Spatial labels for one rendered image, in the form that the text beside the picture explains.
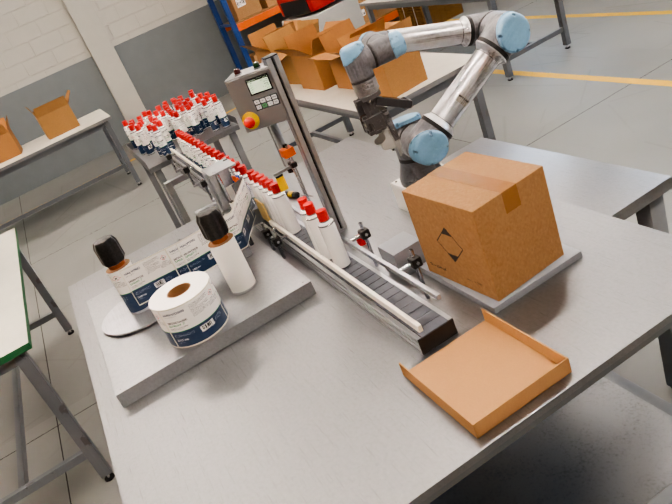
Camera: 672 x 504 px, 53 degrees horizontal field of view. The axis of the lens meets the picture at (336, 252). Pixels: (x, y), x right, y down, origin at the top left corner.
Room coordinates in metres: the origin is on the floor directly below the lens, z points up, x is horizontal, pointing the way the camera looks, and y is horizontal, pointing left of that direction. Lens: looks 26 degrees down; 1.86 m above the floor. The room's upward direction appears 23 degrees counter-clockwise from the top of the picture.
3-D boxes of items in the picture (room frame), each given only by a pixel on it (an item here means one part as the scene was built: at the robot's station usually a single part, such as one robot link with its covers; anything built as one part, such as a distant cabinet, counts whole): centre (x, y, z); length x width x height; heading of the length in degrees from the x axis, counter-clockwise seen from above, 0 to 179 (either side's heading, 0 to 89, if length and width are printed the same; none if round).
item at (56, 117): (7.40, 2.13, 0.97); 0.48 x 0.47 x 0.37; 20
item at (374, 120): (2.01, -0.27, 1.26); 0.09 x 0.08 x 0.12; 94
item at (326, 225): (1.89, -0.01, 0.98); 0.05 x 0.05 x 0.20
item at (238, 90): (2.30, 0.03, 1.38); 0.17 x 0.10 x 0.19; 71
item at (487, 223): (1.61, -0.39, 0.99); 0.30 x 0.24 x 0.27; 21
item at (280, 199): (2.28, 0.11, 0.98); 0.05 x 0.05 x 0.20
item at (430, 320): (2.17, 0.08, 0.86); 1.65 x 0.08 x 0.04; 16
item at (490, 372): (1.22, -0.20, 0.85); 0.30 x 0.26 x 0.04; 16
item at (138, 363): (2.17, 0.54, 0.86); 0.80 x 0.67 x 0.05; 16
